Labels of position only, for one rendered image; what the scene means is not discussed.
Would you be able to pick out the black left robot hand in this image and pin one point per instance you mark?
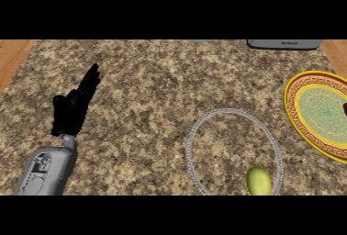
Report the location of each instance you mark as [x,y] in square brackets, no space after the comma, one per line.
[70,110]

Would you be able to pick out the clear glass plate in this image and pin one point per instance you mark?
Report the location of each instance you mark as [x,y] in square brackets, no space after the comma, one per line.
[235,151]

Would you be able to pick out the yellow-green bell pepper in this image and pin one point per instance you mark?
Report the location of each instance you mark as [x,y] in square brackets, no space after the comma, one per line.
[259,181]

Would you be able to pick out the yellow patterned round placemat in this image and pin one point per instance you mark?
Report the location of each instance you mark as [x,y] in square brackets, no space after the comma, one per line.
[323,114]

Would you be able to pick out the dark red object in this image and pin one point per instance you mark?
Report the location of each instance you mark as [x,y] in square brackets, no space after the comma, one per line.
[345,109]

